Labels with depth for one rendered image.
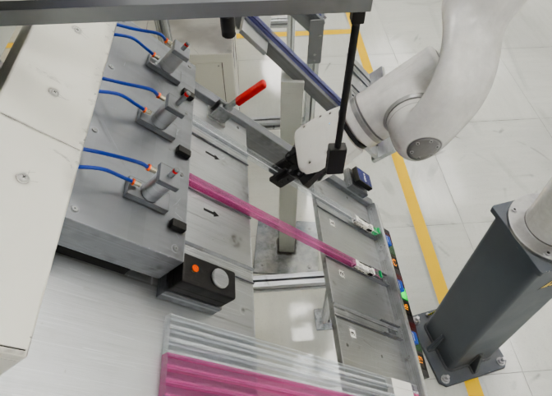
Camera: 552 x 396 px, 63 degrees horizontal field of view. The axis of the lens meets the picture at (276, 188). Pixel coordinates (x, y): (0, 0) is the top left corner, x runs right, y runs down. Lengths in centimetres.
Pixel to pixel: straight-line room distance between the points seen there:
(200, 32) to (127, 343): 142
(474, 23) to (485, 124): 190
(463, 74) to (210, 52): 119
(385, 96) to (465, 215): 142
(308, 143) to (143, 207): 35
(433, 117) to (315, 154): 21
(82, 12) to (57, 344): 29
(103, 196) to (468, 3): 47
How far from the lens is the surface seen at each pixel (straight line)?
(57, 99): 49
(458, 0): 64
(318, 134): 75
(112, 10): 44
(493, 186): 223
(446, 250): 194
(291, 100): 121
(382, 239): 100
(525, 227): 116
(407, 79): 69
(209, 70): 171
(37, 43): 53
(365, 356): 80
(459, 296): 145
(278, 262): 178
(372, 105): 70
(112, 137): 52
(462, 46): 62
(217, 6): 43
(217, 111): 77
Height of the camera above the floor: 155
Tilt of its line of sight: 51 degrees down
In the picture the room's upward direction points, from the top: straight up
